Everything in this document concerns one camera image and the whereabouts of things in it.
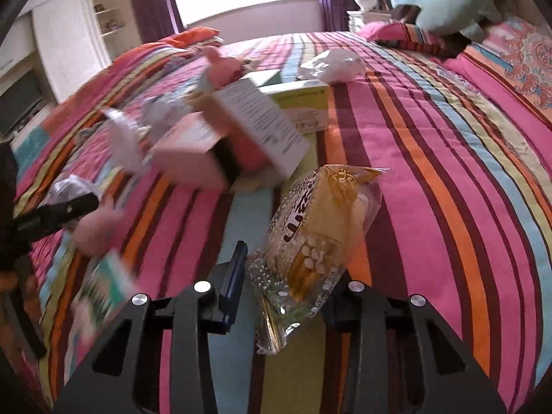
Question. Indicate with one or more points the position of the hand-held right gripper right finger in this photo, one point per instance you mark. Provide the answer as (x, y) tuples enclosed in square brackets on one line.
[(340, 315)]

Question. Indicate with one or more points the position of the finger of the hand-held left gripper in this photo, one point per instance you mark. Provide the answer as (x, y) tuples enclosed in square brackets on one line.
[(60, 216)]

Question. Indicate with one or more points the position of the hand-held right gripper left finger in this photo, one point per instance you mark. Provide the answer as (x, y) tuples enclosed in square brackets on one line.
[(235, 284)]

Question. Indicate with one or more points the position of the green tissue packet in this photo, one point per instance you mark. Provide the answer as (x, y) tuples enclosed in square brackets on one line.
[(103, 295)]

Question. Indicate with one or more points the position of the yellow snack packet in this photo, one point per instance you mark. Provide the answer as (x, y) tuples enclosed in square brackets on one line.
[(319, 224)]

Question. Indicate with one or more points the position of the white crumpled tissue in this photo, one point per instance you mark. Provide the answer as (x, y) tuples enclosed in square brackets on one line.
[(125, 142)]

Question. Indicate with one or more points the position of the pink cardboard box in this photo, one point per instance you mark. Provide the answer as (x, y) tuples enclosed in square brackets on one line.
[(185, 155)]

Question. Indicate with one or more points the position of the white printed carton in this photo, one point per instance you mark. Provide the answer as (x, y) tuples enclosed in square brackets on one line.
[(263, 125)]

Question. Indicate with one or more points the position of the striped bedspread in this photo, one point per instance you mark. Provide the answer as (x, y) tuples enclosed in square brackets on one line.
[(431, 181)]

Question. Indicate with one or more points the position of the white shelf cabinet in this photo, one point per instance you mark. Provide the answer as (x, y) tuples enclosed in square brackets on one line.
[(69, 39)]

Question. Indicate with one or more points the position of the light green cardboard box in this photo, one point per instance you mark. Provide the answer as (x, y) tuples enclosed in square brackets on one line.
[(302, 103)]

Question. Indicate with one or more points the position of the pink plush toy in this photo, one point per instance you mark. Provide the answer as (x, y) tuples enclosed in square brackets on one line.
[(222, 67)]

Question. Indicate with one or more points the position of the orange pillow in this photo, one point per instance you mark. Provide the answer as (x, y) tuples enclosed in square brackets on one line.
[(192, 36)]

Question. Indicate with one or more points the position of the white plastic bag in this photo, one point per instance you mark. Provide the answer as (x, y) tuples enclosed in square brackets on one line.
[(332, 65)]

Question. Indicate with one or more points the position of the pink striped pillow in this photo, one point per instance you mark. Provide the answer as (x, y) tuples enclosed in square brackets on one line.
[(405, 34)]

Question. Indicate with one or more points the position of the white nightstand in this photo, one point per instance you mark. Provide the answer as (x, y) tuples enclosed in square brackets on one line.
[(364, 19)]

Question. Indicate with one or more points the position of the pink paisley quilt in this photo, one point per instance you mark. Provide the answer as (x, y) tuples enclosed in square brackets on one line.
[(517, 64)]

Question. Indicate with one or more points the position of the white vase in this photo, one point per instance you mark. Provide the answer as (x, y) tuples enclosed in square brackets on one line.
[(363, 0)]

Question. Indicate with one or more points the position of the teal plush toy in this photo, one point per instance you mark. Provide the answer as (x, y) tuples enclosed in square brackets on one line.
[(448, 0)]

